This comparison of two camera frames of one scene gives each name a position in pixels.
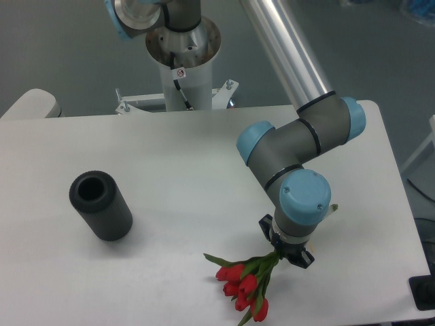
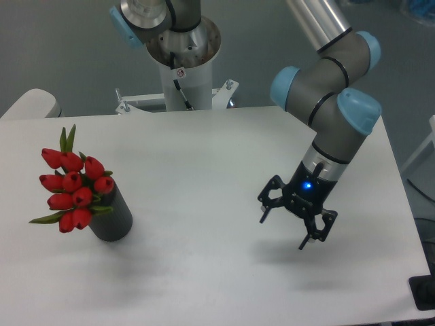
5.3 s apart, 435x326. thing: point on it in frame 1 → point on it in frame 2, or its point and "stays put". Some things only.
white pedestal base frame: x=220 y=99 stays put
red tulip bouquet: x=247 y=280 → x=75 y=186
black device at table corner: x=423 y=289 stays put
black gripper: x=293 y=252 → x=305 y=193
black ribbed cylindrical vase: x=97 y=196 stays put
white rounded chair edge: x=35 y=104 stays put
